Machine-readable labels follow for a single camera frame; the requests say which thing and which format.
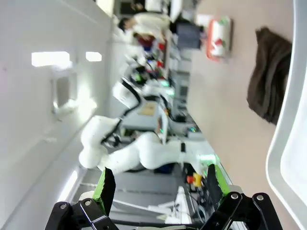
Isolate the person in white top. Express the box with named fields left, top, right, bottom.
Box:
left=118, top=11, right=171, bottom=42

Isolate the yellow red emergency stop button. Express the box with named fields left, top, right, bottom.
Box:
left=187, top=173, right=203, bottom=188

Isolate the white plastic tray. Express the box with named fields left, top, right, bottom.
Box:
left=265, top=0, right=307, bottom=230

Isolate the small rectangular ceiling light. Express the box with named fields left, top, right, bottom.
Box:
left=85, top=51, right=103, bottom=62

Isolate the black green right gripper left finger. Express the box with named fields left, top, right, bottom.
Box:
left=45, top=167, right=118, bottom=230

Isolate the dark brown cleaning cloth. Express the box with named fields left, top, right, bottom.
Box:
left=246, top=27, right=293, bottom=126

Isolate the large rectangular ceiling light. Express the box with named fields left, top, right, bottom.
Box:
left=31, top=51, right=73, bottom=68

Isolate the red white printed package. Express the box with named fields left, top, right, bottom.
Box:
left=205, top=16, right=234, bottom=61

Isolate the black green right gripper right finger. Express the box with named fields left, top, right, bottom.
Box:
left=199, top=163, right=283, bottom=230

